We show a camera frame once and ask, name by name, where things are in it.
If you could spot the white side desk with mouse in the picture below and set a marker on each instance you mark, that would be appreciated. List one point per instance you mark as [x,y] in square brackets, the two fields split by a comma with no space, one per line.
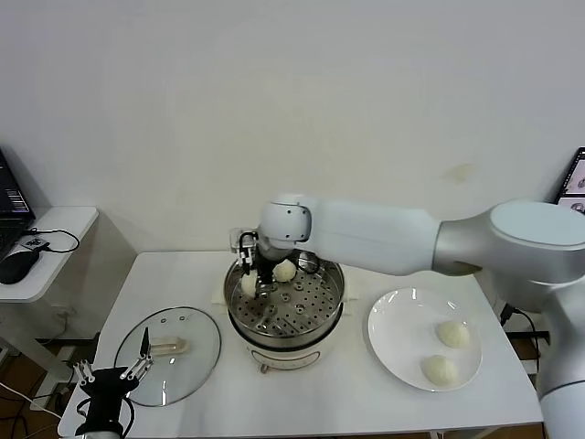
[64,219]

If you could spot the white steamed baozi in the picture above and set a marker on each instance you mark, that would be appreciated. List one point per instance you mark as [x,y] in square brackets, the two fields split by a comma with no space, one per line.
[284,271]
[249,285]
[452,334]
[439,372]

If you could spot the stainless steel steamer basket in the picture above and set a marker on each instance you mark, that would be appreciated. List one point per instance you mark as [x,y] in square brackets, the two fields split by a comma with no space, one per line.
[292,315]

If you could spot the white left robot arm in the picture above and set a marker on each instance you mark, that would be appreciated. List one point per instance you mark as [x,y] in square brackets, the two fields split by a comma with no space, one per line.
[98,434]

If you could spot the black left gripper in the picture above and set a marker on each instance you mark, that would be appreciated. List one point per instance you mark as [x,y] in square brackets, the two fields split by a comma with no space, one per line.
[107,384]

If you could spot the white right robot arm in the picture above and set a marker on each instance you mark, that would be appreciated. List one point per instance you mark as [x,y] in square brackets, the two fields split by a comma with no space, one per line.
[365,233]

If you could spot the small black QR-code device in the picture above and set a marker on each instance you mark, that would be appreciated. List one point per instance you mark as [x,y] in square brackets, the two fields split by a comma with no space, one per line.
[33,243]

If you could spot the black computer mouse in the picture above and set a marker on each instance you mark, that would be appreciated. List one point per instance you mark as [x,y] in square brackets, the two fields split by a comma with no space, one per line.
[18,267]

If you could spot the black laptop with dark screen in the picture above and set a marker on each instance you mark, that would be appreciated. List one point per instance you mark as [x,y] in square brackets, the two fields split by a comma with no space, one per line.
[11,201]

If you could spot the grey laptop with bright screen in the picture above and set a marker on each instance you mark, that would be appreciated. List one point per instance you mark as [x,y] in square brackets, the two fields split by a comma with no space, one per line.
[575,178]

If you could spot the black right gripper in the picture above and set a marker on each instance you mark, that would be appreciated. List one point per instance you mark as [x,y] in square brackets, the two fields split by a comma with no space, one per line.
[264,258]

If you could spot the cream electric cooker pot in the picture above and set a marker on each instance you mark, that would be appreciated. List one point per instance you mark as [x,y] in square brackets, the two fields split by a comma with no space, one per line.
[283,354]

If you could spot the white round plate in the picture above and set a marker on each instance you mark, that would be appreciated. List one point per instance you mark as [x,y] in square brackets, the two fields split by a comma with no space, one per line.
[388,320]

